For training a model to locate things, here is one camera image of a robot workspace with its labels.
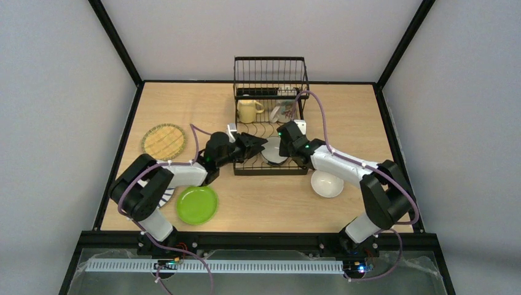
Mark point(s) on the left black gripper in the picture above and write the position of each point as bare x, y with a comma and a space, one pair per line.
242, 144

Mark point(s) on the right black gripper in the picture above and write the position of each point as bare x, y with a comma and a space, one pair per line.
283, 144

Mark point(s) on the black rimmed white bowl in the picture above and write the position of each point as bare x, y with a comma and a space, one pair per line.
271, 152

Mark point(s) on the yellow ceramic mug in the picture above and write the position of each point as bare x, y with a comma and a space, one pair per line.
248, 109

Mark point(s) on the black wire dish rack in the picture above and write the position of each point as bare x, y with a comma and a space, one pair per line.
260, 78

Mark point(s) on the plain white bowl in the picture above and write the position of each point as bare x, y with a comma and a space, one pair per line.
326, 185

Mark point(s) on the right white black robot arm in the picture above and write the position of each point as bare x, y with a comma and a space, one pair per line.
385, 192

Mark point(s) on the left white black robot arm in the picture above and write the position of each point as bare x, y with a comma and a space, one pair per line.
140, 188

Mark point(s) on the green plastic plate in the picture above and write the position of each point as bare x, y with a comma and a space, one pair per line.
197, 205

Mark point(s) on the woven bamboo plate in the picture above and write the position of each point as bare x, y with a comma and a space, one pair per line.
164, 141

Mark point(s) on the blue striped white plate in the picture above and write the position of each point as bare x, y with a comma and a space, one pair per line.
166, 197

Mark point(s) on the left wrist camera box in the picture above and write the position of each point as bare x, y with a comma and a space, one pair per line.
231, 132

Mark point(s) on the white slotted cable duct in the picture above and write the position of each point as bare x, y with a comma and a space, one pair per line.
215, 266

